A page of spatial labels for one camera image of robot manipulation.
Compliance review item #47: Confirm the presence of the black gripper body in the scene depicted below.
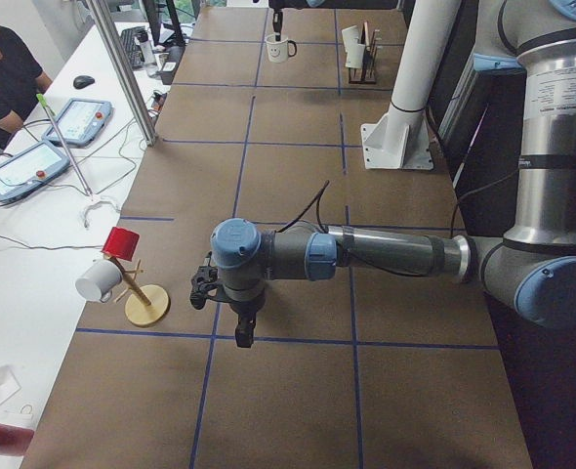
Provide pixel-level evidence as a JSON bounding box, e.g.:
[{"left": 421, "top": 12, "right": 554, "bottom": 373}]
[
  {"left": 272, "top": 9, "right": 283, "bottom": 30},
  {"left": 230, "top": 293, "right": 264, "bottom": 332}
]

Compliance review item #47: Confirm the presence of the white smiley mug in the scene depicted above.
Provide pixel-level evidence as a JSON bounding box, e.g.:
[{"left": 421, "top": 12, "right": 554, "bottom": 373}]
[{"left": 265, "top": 34, "right": 298, "bottom": 64}]

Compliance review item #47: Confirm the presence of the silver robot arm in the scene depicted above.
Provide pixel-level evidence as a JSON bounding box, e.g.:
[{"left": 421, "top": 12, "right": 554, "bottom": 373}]
[{"left": 190, "top": 1, "right": 576, "bottom": 348}]

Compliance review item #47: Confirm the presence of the red cup on stand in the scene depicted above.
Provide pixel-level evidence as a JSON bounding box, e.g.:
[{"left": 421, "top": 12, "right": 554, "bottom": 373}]
[{"left": 102, "top": 227, "right": 140, "bottom": 261}]

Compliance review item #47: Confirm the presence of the white ribbed mug on rack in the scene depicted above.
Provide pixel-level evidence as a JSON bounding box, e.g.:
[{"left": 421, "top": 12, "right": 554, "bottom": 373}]
[{"left": 342, "top": 25, "right": 366, "bottom": 69}]

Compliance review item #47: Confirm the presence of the wooden mug tree stand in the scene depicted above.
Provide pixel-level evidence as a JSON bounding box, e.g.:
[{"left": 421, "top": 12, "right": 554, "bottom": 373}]
[{"left": 104, "top": 255, "right": 170, "bottom": 327}]

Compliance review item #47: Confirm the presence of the clear water bottle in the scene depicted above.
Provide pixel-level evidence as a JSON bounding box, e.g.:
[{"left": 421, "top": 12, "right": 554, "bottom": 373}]
[{"left": 137, "top": 30, "right": 159, "bottom": 78}]

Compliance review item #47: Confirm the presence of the black keyboard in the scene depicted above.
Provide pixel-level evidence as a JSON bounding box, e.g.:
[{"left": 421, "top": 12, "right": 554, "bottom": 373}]
[{"left": 120, "top": 26, "right": 146, "bottom": 70}]

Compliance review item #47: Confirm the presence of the white mug on stand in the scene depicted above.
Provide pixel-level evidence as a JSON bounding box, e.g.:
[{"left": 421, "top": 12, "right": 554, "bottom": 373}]
[{"left": 75, "top": 259, "right": 122, "bottom": 303}]

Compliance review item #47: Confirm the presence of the black computer mouse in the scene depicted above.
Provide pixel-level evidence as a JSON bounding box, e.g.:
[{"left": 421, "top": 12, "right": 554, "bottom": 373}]
[{"left": 72, "top": 75, "right": 95, "bottom": 90}]

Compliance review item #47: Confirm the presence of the upper teach pendant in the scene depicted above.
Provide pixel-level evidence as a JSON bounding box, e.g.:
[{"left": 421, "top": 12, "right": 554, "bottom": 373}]
[{"left": 56, "top": 98, "right": 113, "bottom": 148}]

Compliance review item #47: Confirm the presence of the teach pendant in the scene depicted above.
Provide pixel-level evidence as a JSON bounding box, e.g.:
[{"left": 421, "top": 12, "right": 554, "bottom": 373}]
[
  {"left": 0, "top": 141, "right": 70, "bottom": 201},
  {"left": 56, "top": 98, "right": 113, "bottom": 148}
]

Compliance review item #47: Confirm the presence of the metal rod on desk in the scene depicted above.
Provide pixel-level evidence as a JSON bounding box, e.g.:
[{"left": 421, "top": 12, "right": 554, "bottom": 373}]
[{"left": 36, "top": 93, "right": 94, "bottom": 196}]

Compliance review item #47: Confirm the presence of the lower teach pendant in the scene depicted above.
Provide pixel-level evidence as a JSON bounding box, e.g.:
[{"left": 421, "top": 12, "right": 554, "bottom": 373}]
[{"left": 0, "top": 141, "right": 70, "bottom": 201}]

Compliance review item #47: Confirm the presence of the person in black shirt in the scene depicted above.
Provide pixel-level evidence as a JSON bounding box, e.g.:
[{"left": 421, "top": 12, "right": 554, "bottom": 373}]
[{"left": 0, "top": 25, "right": 53, "bottom": 149}]

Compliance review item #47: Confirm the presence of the black wire rack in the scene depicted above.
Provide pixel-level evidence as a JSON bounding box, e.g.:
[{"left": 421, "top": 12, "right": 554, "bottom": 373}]
[{"left": 347, "top": 21, "right": 380, "bottom": 85}]

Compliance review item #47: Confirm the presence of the white pedestal column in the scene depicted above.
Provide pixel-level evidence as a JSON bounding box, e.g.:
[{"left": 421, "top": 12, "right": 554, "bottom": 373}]
[{"left": 360, "top": 0, "right": 461, "bottom": 171}]

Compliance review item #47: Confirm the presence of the aluminium frame post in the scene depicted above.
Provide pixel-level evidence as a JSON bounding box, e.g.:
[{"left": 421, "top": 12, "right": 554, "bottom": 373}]
[{"left": 87, "top": 0, "right": 157, "bottom": 147}]

